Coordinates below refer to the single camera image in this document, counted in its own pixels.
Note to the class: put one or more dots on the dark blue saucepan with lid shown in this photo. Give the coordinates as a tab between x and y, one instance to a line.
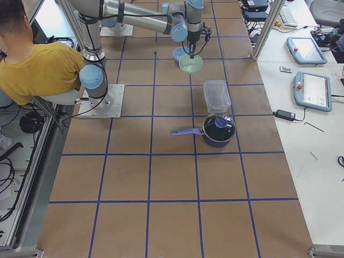
217	130

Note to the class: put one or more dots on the white keyboard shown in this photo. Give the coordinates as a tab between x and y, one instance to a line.
286	19

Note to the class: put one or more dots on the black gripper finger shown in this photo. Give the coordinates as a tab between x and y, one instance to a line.
192	48

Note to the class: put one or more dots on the teach pendant far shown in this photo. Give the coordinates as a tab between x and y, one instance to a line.
305	51

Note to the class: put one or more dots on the black power adapter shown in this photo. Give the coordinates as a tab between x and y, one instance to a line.
286	115

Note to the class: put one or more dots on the aluminium frame post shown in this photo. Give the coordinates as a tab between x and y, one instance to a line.
272	15

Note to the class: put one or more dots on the clear plastic food container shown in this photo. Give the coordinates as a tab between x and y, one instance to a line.
216	96

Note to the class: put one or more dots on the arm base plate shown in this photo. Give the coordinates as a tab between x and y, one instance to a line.
108	107
125	31

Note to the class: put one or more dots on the person in yellow shirt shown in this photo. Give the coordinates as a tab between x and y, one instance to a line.
34	69

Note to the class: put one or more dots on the teach pendant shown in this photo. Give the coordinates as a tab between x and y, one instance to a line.
305	51
312	91

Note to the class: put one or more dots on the teach pendant near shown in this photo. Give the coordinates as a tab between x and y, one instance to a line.
312	91

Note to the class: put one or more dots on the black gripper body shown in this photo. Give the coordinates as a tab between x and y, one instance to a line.
192	37

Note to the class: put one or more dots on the green bowl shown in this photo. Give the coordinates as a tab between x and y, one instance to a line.
191	65

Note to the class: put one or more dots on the blue bowl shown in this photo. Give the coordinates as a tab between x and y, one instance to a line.
180	52

